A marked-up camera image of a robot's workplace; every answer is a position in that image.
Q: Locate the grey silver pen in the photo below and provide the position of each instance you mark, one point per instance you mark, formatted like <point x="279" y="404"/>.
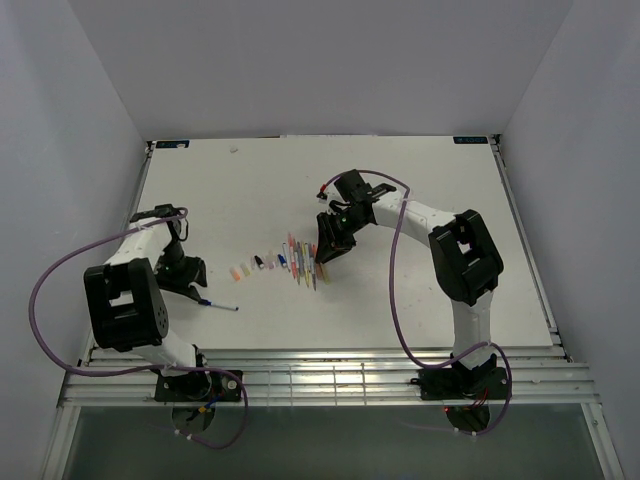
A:
<point x="300" y="262"/>

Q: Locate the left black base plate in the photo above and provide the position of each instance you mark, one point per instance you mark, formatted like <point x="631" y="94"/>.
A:
<point x="215" y="386"/>

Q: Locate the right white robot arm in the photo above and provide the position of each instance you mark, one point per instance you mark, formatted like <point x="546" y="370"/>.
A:
<point x="466" y="263"/>

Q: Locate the red pen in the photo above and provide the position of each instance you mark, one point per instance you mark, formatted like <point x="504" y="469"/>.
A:
<point x="292" y="256"/>

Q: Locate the blue capped white pen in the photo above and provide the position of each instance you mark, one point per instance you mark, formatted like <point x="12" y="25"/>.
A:
<point x="285" y="253"/>

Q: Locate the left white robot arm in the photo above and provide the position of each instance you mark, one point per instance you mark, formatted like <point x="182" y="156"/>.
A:
<point x="126" y="305"/>

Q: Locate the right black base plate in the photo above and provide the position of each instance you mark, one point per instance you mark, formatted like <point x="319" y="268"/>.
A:
<point x="450" y="384"/>

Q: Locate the aluminium rail frame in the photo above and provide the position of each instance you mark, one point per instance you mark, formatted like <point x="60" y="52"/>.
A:
<point x="542" y="375"/>

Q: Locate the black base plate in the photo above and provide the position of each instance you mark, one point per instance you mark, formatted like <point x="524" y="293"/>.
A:
<point x="450" y="384"/>
<point x="215" y="386"/>

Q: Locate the blue corner label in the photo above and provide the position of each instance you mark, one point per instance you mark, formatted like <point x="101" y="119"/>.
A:
<point x="470" y="140"/>
<point x="172" y="144"/>

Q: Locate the black pen cap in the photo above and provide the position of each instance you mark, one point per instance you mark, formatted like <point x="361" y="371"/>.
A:
<point x="259" y="262"/>

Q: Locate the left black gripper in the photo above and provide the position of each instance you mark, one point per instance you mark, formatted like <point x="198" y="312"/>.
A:
<point x="196" y="271"/>

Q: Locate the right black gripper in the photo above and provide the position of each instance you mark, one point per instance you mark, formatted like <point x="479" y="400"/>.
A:
<point x="330" y="244"/>

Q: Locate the right blue corner label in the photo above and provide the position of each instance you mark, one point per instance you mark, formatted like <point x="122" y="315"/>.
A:
<point x="470" y="140"/>

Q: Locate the yellow green pen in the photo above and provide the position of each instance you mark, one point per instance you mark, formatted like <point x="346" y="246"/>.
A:
<point x="321" y="271"/>

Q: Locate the left blue corner label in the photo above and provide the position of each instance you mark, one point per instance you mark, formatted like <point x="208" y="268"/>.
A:
<point x="172" y="144"/>

